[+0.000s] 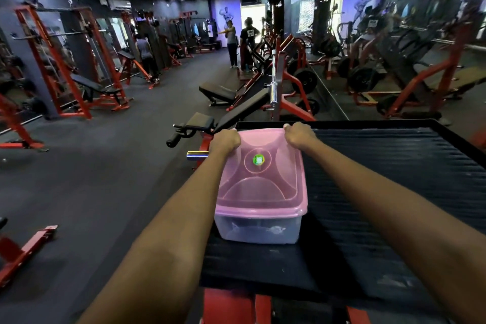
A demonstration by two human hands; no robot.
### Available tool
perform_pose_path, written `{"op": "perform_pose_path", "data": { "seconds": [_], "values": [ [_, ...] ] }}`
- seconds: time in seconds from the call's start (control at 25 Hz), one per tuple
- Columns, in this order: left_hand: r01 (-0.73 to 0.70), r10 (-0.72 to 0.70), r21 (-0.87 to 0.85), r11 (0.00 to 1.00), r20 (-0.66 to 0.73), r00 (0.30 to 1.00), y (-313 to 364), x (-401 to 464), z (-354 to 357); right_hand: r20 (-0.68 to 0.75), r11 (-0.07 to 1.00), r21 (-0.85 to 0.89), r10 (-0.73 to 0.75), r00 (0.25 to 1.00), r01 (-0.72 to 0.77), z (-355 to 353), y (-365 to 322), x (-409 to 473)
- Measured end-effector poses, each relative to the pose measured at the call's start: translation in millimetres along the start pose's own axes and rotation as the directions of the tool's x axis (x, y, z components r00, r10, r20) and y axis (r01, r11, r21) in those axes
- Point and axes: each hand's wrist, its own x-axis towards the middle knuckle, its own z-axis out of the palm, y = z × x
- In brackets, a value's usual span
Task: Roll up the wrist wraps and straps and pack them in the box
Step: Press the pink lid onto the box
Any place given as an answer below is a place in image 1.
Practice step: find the black weight stack machine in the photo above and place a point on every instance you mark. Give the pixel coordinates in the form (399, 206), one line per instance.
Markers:
(155, 42)

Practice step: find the white air conditioner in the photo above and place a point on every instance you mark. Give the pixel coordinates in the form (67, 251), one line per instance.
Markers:
(119, 5)

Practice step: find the chrome barbell sleeve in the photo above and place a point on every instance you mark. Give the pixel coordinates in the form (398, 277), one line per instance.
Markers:
(273, 92)

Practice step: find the red squat rack frame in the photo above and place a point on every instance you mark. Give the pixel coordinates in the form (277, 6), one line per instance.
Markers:
(15, 126)

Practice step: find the person's right hand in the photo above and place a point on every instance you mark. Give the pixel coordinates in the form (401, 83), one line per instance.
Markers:
(302, 137)

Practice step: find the person's left hand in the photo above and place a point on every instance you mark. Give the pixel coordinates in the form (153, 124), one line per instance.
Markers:
(224, 141)

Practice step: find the black low bench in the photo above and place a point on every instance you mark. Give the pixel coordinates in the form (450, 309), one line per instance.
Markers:
(216, 91)

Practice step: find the person's right forearm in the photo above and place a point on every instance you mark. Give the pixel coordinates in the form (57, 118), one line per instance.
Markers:
(410, 221)

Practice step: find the red plate-loaded machine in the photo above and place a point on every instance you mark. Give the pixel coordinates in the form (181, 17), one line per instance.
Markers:
(290, 84)

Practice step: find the clear plastic container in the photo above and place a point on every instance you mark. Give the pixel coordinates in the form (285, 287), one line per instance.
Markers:
(258, 230)

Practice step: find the black ribbed platform tray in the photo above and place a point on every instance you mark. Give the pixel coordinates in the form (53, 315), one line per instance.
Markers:
(379, 183)

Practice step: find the person's left forearm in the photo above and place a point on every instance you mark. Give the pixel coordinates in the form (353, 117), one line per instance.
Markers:
(163, 251)

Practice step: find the pink plastic lid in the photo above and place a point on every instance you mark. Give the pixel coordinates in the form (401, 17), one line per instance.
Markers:
(262, 191)

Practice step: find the short chrome bar end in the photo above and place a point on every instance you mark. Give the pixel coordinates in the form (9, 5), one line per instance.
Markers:
(197, 155)

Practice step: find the purple bodybuilder wall mural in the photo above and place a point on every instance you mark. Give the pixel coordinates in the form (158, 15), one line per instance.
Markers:
(226, 12)

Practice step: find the black weight plate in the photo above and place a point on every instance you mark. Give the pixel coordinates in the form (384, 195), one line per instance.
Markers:
(305, 80)

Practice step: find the red floor bench frame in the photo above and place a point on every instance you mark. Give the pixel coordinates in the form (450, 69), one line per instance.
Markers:
(22, 249)

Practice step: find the red incline bench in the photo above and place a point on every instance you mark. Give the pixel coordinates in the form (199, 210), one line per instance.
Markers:
(125, 55)

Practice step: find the red power rack with bench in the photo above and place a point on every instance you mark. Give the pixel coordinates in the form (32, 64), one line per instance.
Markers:
(89, 86)

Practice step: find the large wall mirror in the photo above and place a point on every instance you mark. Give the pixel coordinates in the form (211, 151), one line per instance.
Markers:
(417, 31)

